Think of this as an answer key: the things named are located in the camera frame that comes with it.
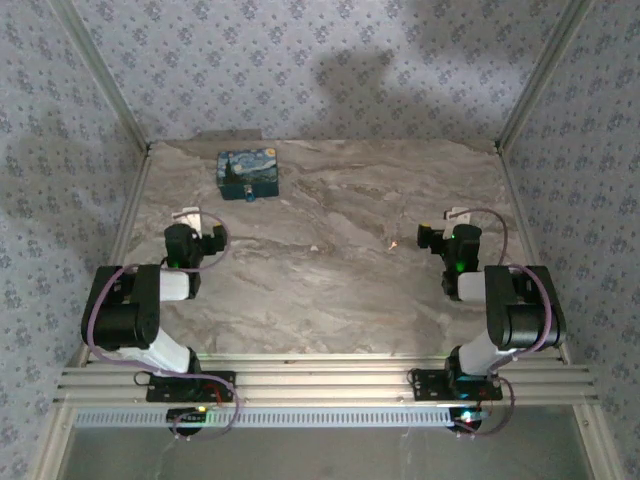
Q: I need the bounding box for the slotted grey cable duct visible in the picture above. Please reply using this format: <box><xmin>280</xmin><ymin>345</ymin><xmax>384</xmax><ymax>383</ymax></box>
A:
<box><xmin>73</xmin><ymin>405</ymin><xmax>576</xmax><ymax>429</ymax></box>

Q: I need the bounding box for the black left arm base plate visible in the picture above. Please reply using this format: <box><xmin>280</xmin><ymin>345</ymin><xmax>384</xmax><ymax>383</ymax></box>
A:
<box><xmin>145</xmin><ymin>370</ymin><xmax>237</xmax><ymax>402</ymax></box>

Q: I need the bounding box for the black controller board green light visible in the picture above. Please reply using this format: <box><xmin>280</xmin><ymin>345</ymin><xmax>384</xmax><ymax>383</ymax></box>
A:
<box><xmin>167</xmin><ymin>407</ymin><xmax>211</xmax><ymax>426</ymax></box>
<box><xmin>448</xmin><ymin>407</ymin><xmax>489</xmax><ymax>431</ymax></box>

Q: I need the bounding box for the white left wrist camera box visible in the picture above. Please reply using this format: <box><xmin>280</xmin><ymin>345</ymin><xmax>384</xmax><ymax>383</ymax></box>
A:
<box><xmin>171</xmin><ymin>206</ymin><xmax>203</xmax><ymax>227</ymax></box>

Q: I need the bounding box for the aluminium frame leg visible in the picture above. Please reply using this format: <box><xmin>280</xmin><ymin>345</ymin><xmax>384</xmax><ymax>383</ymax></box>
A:
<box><xmin>572</xmin><ymin>402</ymin><xmax>626</xmax><ymax>480</ymax></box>
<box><xmin>29</xmin><ymin>402</ymin><xmax>76</xmax><ymax>480</ymax></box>

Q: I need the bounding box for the starry night painted box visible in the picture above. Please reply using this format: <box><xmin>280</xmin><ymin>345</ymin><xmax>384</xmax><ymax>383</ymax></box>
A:
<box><xmin>215</xmin><ymin>147</ymin><xmax>281</xmax><ymax>202</ymax></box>

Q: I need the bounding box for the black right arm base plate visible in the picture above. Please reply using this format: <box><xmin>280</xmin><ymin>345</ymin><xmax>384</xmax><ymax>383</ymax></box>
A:
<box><xmin>408</xmin><ymin>368</ymin><xmax>504</xmax><ymax>401</ymax></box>

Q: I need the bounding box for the aluminium mounting rail beam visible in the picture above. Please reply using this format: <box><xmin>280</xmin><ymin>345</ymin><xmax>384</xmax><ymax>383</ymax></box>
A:
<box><xmin>52</xmin><ymin>353</ymin><xmax>599</xmax><ymax>404</ymax></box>

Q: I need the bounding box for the aluminium frame corner post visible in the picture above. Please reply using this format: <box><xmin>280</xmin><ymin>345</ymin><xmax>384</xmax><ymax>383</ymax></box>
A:
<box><xmin>49</xmin><ymin>0</ymin><xmax>153</xmax><ymax>154</ymax></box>
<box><xmin>493</xmin><ymin>0</ymin><xmax>594</xmax><ymax>154</ymax></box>

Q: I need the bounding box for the aluminium table side rail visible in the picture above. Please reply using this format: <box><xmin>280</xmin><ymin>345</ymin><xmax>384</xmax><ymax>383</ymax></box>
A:
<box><xmin>497</xmin><ymin>144</ymin><xmax>574</xmax><ymax>366</ymax></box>
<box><xmin>69</xmin><ymin>147</ymin><xmax>154</xmax><ymax>369</ymax></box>

